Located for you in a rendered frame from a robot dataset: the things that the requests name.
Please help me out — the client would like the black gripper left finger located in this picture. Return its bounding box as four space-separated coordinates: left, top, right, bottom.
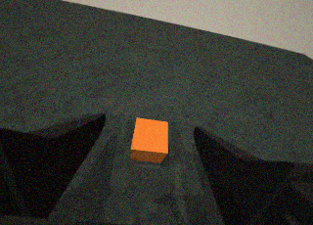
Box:
0 113 106 218

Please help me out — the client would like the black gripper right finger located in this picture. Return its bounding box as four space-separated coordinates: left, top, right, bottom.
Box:
194 126 313 225

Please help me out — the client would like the orange block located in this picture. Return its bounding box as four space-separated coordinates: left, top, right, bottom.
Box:
131 118 168 163

